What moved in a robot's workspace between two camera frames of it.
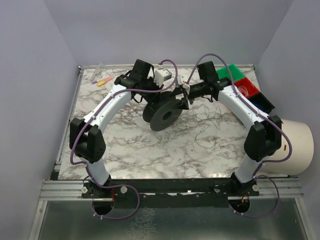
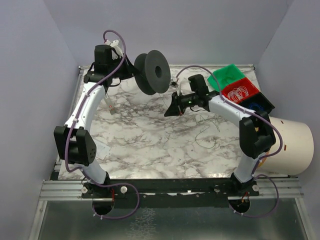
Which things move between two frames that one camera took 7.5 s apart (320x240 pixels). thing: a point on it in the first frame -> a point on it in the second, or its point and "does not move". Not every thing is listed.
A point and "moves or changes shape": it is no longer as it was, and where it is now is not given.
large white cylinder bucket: [301, 138] does not move
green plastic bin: [236, 73] does not move
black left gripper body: [155, 90] -> [128, 69]
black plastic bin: [262, 102] does not move
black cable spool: [160, 113] moves or changes shape
